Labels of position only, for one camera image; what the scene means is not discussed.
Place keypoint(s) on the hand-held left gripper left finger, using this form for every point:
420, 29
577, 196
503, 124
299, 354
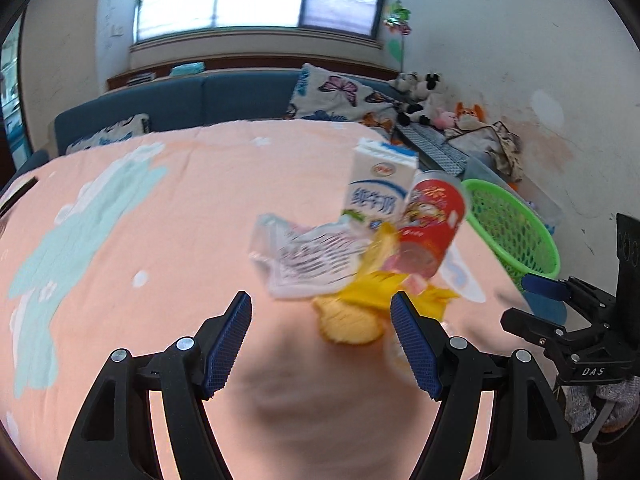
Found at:
227, 345

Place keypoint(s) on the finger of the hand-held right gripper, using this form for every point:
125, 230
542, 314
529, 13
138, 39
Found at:
532, 326
545, 287

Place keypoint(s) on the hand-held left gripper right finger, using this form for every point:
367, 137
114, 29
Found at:
415, 347

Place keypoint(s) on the green plastic basket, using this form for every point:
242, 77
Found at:
520, 230

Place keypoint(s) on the yellow plastic wrapper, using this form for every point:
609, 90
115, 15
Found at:
385, 287

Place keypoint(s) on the person's right hand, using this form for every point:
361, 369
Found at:
582, 407

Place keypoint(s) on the clear plastic bag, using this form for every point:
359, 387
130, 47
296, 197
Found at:
305, 255

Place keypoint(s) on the red printed snack cup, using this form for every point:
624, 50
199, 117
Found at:
432, 220

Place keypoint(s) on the grey cloth bundle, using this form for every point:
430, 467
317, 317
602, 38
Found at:
487, 145

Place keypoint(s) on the white blue milk carton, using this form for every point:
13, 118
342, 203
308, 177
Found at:
375, 180

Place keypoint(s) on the grey striped mat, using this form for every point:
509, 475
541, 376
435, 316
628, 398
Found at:
432, 147

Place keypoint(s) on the orange fox plush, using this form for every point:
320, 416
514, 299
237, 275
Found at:
470, 112

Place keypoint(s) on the pink pig plush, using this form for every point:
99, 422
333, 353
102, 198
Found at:
445, 119

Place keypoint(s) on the black white cow plush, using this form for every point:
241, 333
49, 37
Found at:
425, 95

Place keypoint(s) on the dark patterned white pillow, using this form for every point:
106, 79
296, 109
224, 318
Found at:
107, 135

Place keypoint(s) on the grey plush toy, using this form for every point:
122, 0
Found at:
407, 82

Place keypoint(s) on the blue sofa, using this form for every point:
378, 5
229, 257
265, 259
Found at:
235, 97

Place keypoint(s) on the black remote control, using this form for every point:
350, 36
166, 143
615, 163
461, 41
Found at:
19, 188

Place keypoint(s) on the butterfly print pillow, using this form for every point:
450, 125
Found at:
340, 92

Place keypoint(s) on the teal tissue box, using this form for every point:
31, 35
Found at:
187, 68

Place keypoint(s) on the flat box on ledge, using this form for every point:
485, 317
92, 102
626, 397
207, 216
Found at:
140, 79

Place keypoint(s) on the colourful pinwheel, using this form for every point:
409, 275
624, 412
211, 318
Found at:
397, 17

